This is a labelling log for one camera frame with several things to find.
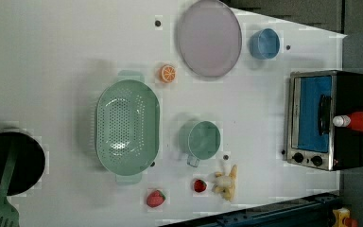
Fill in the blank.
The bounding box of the red plush ketchup bottle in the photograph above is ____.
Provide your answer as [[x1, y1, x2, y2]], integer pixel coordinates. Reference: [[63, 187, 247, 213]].
[[333, 112, 363, 132]]

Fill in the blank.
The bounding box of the silver black toaster oven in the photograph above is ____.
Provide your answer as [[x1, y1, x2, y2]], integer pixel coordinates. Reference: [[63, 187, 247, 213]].
[[286, 70, 363, 171]]

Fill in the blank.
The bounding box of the green measuring cup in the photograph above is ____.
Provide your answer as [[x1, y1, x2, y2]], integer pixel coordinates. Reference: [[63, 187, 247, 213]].
[[179, 121, 221, 167]]

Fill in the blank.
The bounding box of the toy orange slice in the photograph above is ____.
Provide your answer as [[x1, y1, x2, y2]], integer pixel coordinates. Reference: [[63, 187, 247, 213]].
[[159, 64, 176, 83]]

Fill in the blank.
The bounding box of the green colander basket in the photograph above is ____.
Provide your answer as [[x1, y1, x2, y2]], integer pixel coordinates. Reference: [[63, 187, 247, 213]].
[[95, 70, 161, 185]]

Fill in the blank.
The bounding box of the small toy strawberry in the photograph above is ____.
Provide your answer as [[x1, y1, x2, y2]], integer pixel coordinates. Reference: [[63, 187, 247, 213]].
[[193, 180, 207, 193]]

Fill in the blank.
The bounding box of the grey round plate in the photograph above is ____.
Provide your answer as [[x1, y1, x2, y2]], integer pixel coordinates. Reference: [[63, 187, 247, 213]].
[[177, 0, 242, 77]]

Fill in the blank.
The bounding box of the large toy strawberry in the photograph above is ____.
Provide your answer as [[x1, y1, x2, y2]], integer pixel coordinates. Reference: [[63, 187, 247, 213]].
[[146, 190, 166, 208]]

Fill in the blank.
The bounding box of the blue cup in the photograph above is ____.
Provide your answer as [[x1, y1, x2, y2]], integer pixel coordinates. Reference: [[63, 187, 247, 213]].
[[249, 28, 281, 60]]

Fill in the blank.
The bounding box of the black round pot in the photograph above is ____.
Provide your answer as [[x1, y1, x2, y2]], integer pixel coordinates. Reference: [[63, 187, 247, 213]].
[[0, 131, 45, 196]]

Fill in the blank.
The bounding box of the yellow toy object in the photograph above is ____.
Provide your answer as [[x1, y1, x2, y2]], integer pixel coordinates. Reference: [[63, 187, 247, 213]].
[[333, 207, 358, 227]]

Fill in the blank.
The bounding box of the green slotted spatula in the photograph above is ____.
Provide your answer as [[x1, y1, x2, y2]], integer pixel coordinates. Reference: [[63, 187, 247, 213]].
[[0, 141, 19, 227]]

